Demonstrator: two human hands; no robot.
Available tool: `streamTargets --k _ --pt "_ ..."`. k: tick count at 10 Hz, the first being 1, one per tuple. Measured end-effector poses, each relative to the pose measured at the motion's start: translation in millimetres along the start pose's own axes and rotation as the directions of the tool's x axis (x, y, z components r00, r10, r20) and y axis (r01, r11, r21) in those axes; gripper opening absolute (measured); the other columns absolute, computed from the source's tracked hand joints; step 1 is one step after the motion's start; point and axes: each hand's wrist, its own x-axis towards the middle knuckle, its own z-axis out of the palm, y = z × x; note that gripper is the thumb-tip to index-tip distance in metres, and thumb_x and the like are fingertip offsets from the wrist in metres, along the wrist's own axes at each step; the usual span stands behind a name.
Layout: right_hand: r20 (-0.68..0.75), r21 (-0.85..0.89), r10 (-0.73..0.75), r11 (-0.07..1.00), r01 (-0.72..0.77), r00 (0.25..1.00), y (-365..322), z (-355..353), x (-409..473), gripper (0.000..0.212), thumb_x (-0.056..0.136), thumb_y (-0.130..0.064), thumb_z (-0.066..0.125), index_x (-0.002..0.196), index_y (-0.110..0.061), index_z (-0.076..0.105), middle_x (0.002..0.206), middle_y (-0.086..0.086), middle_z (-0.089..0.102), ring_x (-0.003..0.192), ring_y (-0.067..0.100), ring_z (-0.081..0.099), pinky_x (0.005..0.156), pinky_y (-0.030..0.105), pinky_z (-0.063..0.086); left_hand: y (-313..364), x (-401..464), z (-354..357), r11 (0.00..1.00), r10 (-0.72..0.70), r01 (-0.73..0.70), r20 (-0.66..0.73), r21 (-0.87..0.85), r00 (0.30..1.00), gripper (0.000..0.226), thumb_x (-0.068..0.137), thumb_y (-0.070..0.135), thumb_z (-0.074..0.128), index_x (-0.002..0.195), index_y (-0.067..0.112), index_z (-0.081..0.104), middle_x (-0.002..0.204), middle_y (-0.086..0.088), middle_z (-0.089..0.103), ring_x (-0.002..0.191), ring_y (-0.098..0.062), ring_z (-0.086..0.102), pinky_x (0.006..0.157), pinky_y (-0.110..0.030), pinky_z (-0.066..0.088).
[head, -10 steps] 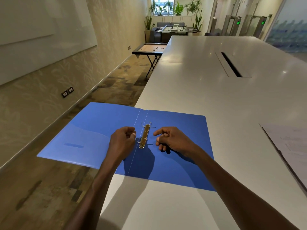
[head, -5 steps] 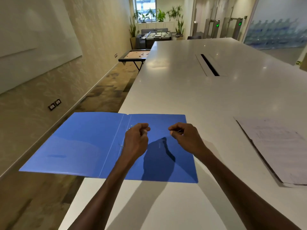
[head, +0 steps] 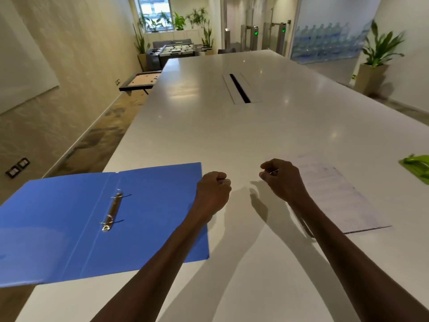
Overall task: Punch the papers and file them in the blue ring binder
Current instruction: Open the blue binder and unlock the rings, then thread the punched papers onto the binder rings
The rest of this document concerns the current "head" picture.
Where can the white glass wall board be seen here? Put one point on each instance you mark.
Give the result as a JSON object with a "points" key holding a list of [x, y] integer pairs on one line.
{"points": [[20, 63]]}

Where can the stack of water bottles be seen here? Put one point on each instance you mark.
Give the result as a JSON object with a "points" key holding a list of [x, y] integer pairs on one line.
{"points": [[328, 43]]}

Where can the dark green windowsill plant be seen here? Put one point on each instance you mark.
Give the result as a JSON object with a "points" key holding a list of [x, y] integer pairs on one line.
{"points": [[159, 22], [143, 21]]}

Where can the blue folder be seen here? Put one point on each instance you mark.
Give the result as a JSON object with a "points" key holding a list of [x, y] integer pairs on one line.
{"points": [[100, 224]]}

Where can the person's right hand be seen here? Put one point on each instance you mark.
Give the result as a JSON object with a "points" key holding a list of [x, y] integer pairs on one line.
{"points": [[286, 182]]}

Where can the black-framed wooden game board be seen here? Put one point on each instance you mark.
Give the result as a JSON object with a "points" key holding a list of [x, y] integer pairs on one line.
{"points": [[140, 82]]}

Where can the metal turnstile gate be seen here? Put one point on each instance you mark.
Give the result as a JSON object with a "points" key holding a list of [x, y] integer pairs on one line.
{"points": [[251, 38], [278, 38]]}

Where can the window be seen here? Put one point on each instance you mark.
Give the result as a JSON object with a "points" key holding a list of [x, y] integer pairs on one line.
{"points": [[154, 10]]}

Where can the person's right forearm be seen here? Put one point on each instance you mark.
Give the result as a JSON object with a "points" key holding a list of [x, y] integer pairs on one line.
{"points": [[355, 261]]}

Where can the dark chair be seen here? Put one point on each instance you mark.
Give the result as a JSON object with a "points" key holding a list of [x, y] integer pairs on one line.
{"points": [[226, 50]]}

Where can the bright green leafy plant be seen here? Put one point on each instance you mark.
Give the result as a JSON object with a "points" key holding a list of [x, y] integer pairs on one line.
{"points": [[179, 21]]}

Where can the large plant in beige planter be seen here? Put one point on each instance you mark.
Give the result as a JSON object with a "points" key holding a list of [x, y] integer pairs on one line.
{"points": [[372, 77]]}

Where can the grey standing post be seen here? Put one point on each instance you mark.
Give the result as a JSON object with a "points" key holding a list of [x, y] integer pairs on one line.
{"points": [[228, 38]]}

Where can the green hole punch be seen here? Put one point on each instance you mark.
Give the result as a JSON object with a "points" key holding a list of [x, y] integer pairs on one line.
{"points": [[417, 167]]}

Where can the feathery palm plant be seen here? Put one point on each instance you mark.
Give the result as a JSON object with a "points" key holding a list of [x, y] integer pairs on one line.
{"points": [[197, 17]]}

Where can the snake plant in beige pot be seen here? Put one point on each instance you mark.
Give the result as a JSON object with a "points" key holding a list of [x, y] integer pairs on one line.
{"points": [[207, 40], [141, 50]]}

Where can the person's left hand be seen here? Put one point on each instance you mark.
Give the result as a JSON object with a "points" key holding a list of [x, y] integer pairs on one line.
{"points": [[209, 194]]}

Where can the printed white paper sheets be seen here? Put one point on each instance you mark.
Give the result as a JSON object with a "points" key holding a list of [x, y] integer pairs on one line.
{"points": [[335, 197]]}

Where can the foosball table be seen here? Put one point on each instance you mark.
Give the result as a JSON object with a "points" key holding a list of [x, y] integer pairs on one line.
{"points": [[177, 51]]}

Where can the person's left forearm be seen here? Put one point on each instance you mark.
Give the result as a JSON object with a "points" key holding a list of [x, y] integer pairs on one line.
{"points": [[154, 274]]}

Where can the grey sofa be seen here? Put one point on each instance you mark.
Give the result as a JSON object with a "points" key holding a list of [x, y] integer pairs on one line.
{"points": [[171, 43]]}

